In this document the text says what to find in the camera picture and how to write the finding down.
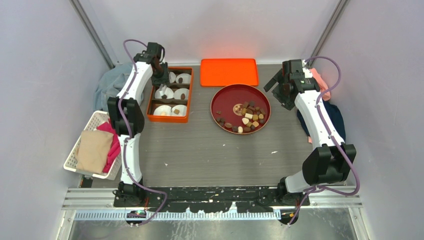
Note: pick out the white plastic basket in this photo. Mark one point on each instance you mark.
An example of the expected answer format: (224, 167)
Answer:
(97, 118)

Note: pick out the beige cloth in basket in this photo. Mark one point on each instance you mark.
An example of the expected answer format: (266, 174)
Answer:
(92, 152)

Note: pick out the silver metal tongs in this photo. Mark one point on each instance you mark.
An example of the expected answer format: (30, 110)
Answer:
(162, 89)

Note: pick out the light blue cloth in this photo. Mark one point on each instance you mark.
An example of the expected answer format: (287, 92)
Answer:
(109, 85)

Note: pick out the pink cloth in basket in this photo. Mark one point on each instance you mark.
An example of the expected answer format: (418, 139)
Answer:
(115, 148)

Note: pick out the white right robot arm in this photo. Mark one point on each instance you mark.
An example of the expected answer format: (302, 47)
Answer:
(331, 159)

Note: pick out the orange box lid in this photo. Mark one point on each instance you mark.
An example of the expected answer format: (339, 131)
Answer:
(221, 72)

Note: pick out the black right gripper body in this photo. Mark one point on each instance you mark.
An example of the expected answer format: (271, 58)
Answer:
(280, 89)

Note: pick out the aluminium frame rail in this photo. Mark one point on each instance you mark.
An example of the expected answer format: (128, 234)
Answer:
(92, 204)

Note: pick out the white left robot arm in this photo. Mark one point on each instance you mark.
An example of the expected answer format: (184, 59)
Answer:
(127, 119)

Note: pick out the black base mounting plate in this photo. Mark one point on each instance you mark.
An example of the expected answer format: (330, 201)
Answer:
(208, 199)

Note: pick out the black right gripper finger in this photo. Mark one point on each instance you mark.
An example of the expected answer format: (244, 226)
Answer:
(277, 78)
(283, 99)

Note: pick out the navy blue cloth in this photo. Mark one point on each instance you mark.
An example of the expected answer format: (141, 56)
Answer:
(335, 116)

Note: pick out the round red lacquer tray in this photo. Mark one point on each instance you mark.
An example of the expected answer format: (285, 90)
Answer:
(230, 104)

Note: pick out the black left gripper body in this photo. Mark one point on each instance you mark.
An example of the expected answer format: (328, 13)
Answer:
(161, 75)

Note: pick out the orange chocolate box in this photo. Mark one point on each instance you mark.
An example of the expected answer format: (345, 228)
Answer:
(153, 102)

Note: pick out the salmon pink cloth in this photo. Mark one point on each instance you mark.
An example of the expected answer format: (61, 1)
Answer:
(322, 84)

